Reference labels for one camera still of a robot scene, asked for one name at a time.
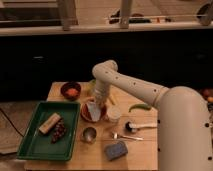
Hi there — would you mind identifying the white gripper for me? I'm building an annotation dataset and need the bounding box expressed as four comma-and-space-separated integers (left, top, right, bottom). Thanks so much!
88, 79, 116, 107

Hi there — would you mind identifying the white towel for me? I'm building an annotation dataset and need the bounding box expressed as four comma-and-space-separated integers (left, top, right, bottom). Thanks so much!
86, 102, 101, 122

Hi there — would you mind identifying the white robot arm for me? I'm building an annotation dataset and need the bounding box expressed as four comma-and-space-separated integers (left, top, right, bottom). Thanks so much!
92, 60, 213, 171

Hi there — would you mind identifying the red bowl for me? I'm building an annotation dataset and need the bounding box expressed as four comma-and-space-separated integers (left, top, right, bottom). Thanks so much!
80, 99, 107, 123

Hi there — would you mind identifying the dark bowl with orange food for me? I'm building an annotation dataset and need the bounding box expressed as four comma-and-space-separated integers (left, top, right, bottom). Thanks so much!
60, 82, 81, 101

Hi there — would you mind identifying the white plastic cup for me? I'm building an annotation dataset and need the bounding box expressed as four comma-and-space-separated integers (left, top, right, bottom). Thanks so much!
107, 106, 121, 123

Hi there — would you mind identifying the small metal cup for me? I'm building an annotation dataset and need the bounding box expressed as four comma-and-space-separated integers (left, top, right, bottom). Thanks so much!
82, 127, 97, 143

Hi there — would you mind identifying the green chili pepper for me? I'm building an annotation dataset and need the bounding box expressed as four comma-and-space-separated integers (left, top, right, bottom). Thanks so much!
128, 104, 152, 113

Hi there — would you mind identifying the metal spoon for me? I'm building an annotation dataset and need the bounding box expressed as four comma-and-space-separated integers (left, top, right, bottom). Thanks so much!
111, 133, 144, 141

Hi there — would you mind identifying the tan wooden block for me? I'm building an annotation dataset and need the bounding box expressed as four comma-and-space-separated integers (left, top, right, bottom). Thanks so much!
39, 113, 61, 134

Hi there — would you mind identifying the dark grape bunch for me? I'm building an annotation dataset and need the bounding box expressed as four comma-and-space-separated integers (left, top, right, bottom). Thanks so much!
51, 119, 66, 143

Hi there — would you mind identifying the blue sponge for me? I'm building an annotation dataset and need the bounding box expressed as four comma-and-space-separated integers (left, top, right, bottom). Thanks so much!
104, 141, 128, 161

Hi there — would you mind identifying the green plastic tray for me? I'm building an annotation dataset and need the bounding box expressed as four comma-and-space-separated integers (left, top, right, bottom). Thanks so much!
17, 101, 80, 161

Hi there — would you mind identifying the black cable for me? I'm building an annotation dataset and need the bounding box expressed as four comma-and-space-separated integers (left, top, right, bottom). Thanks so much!
0, 108, 25, 138

